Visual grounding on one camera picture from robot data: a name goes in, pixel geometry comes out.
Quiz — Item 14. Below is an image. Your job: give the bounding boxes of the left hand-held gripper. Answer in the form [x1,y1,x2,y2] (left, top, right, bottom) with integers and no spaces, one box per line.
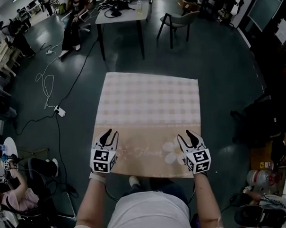
[88,128,121,175]

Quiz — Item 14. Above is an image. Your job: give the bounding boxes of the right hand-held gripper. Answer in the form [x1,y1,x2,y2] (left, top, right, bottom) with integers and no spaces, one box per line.
[176,128,212,175]

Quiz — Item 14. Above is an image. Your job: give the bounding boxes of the beige checked cloth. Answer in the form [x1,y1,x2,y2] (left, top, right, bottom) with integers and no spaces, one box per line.
[88,68,204,183]

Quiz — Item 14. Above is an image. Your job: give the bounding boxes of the person's left forearm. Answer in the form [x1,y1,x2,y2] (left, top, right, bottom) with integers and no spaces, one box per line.
[73,178,110,228]

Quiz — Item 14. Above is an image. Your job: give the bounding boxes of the person's right forearm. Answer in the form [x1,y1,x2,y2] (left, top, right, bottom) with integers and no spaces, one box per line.
[192,172,223,228]

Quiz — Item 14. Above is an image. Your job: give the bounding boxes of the white wristband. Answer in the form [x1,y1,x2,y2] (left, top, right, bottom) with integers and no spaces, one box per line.
[88,171,106,184]

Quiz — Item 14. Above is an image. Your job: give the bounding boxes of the person's white shoe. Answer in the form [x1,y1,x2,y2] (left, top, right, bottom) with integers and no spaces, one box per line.
[128,175,141,187]

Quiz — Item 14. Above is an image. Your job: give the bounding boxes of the person's dark trousers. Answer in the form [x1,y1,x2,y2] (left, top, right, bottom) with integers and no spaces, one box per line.
[121,177,189,208]

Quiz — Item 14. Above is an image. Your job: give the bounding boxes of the flat cardboard box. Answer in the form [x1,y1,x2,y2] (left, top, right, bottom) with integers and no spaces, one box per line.
[249,130,286,172]

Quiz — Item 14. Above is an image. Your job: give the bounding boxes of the black bag pile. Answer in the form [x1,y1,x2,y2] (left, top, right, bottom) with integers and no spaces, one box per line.
[229,97,286,152]

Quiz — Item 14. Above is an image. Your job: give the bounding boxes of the large clear water bottle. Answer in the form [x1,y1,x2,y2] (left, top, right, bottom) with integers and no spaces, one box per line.
[246,168,281,190]

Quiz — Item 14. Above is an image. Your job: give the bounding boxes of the black waist device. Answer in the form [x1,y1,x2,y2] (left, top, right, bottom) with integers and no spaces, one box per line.
[190,212,201,228]

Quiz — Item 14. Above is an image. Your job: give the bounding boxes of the person's white shirt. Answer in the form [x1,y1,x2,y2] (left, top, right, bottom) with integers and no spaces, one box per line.
[65,186,236,228]

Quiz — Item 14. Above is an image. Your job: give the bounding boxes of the small black bag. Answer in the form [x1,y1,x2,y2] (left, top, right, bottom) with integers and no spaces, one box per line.
[270,137,286,168]

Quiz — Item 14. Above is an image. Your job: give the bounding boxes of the black backpack unit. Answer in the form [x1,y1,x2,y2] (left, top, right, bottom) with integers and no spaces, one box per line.
[233,203,286,228]

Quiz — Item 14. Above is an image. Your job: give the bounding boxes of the round white table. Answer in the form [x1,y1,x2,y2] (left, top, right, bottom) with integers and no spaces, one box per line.
[3,136,19,165]

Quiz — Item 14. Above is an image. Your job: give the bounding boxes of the grey chair black legs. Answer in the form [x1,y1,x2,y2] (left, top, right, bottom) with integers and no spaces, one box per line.
[155,10,202,50]

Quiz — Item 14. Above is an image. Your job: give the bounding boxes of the grey table black legs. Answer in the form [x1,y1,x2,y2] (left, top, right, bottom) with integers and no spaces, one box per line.
[94,0,153,62]

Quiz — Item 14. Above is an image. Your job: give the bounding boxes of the white office chair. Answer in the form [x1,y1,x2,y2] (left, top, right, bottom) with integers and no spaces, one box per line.
[62,8,92,34]

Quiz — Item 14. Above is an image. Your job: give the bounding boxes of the white vanity desk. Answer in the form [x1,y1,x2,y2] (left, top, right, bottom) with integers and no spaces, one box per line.
[0,30,23,78]

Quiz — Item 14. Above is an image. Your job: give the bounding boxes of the open cardboard box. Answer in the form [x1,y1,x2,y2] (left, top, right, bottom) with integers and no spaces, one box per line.
[177,0,200,14]

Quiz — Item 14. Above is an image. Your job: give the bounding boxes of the coat rack with clothes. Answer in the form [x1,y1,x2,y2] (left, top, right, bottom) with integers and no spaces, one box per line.
[219,0,247,27]

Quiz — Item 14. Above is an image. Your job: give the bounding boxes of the white paper sheets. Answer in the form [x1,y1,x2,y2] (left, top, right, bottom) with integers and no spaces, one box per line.
[274,18,286,44]

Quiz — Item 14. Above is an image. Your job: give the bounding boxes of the glass board panel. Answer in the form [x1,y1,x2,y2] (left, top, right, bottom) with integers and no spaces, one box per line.
[246,0,286,33]

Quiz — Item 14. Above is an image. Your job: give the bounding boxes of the long black cable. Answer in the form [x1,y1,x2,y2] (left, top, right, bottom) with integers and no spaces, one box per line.
[10,23,110,136]
[54,113,79,199]

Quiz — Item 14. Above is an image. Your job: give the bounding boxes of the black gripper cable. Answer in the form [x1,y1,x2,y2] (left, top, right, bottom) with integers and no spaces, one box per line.
[186,179,197,206]
[103,182,120,203]

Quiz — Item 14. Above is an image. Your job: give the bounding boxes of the white cable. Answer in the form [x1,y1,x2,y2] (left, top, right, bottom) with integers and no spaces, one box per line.
[33,38,70,111]

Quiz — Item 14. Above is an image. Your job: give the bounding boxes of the olive stand frame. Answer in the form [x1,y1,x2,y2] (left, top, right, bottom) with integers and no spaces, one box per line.
[16,146,51,162]

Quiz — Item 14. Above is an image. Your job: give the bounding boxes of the black metal frame chair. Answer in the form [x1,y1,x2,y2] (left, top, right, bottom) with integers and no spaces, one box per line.
[39,177,77,220]

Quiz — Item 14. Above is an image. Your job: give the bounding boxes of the black headset with cables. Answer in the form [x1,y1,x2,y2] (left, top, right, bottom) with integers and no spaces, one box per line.
[104,0,136,18]

